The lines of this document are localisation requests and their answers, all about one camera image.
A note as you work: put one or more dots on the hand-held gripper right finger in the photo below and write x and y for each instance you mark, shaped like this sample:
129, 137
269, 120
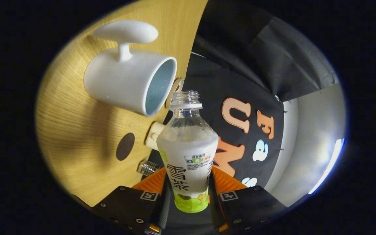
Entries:
250, 205

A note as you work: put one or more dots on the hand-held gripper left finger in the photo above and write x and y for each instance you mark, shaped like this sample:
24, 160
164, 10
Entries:
126, 205

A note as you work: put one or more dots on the dark round coaster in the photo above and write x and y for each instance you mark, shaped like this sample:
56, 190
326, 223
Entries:
125, 147

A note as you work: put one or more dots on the clear juice bottle white label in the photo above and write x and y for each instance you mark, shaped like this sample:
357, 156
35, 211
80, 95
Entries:
188, 147

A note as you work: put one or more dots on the white cup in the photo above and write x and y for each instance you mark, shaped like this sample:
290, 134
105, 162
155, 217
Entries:
122, 78

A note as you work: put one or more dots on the cream toaster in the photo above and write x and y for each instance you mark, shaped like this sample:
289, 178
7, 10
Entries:
153, 135

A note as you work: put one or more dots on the wooden table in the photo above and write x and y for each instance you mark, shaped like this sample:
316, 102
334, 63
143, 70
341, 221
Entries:
77, 140

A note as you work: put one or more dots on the small round wooden plate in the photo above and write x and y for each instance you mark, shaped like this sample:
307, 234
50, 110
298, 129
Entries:
176, 85

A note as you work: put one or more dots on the black backdrop cloth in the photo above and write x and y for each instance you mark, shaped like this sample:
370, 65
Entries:
240, 65

